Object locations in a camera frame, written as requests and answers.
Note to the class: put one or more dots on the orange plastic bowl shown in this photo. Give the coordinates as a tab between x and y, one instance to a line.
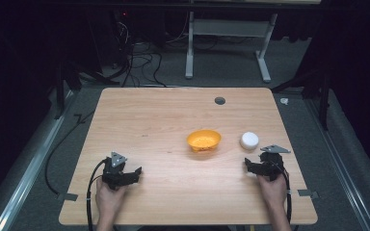
204	139

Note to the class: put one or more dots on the grey tape strip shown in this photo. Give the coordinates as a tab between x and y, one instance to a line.
308	193

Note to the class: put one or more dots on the aluminium floor rail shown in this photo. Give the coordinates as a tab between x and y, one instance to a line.
340	166
29	173

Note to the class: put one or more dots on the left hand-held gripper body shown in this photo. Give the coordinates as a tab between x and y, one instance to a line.
115	173

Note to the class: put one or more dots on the white metal desk frame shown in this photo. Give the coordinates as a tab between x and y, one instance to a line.
190	48

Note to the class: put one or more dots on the white round cup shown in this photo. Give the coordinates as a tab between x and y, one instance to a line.
249	140

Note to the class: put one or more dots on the black metal stand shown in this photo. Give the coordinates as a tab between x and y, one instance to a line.
324	102
59	93

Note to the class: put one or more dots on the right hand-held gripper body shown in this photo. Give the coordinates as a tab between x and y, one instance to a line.
271	163

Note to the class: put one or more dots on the crumpled white paper scrap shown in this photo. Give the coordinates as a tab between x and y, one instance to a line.
284	101

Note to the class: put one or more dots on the grey round table grommet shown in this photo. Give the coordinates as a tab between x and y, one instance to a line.
220	100

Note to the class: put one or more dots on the person's right hand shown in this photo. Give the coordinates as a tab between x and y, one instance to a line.
273	191

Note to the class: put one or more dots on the person's left hand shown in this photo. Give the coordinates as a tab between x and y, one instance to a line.
109	200

